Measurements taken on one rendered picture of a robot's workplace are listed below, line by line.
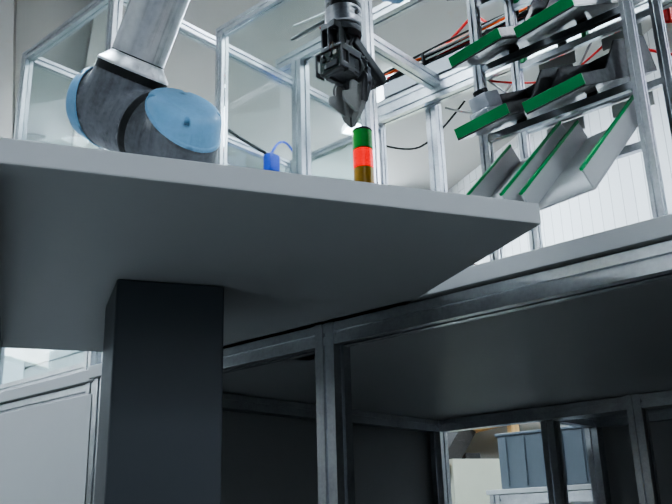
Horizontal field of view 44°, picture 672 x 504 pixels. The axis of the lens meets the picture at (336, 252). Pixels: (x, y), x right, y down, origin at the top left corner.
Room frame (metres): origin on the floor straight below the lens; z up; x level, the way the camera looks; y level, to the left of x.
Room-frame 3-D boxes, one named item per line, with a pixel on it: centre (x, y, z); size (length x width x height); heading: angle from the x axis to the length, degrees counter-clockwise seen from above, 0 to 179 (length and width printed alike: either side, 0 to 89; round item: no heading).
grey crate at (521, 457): (3.61, -1.03, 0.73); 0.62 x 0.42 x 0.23; 49
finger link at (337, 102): (1.47, -0.02, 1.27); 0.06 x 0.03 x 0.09; 139
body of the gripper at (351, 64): (1.46, -0.03, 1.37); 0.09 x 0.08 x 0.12; 139
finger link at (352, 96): (1.45, -0.04, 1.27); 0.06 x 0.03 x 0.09; 139
